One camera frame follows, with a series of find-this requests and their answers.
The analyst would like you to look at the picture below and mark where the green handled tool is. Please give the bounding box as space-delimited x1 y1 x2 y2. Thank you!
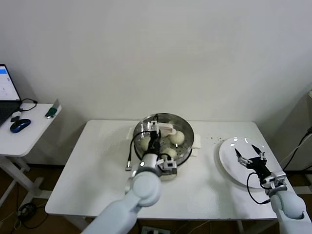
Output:
44 98 61 119

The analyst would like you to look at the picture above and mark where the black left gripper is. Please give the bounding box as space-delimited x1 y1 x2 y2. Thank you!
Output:
147 114 161 154

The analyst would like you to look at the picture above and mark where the perforated steel steamer basket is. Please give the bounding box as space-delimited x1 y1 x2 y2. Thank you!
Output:
133 112 195 164

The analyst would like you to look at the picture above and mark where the black laptop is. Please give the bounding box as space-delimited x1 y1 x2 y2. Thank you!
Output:
0 63 22 127

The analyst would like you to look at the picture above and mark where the blue computer mouse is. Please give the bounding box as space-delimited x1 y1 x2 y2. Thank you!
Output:
9 118 32 134

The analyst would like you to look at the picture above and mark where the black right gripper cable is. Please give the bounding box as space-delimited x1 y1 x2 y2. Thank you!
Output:
246 172 271 205

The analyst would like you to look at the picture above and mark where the white side table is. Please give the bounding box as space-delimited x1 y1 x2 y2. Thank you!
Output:
0 102 62 208

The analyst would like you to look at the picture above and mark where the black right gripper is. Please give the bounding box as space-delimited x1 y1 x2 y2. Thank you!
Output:
234 144 273 180

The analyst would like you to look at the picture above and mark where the floor adapter with black cable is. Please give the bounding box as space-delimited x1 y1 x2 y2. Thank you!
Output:
0 202 47 230

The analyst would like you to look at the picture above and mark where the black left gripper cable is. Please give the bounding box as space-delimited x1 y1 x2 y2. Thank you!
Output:
125 133 153 171

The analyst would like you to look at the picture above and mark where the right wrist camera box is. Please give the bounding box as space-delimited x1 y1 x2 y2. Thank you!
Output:
262 171 287 190

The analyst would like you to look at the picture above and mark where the white round plate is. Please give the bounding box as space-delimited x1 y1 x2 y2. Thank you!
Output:
218 137 280 189

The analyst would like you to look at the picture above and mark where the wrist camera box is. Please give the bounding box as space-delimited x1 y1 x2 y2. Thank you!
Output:
262 171 287 190
156 157 178 176

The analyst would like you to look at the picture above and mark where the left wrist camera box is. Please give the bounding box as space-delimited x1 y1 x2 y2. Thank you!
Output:
156 157 178 176

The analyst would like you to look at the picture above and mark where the black wall cable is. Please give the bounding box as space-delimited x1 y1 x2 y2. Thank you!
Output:
282 128 312 171

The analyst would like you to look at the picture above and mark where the black laptop cable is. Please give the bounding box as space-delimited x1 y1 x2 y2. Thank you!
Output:
19 98 38 113

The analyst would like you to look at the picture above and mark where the white floor power strip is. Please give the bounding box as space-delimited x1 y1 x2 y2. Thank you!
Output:
141 225 171 234

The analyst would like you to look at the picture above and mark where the white electric cooker pot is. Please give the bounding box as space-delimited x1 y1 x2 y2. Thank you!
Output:
125 126 202 182

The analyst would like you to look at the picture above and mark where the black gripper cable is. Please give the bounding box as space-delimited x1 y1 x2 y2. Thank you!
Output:
246 172 271 205
125 133 153 171

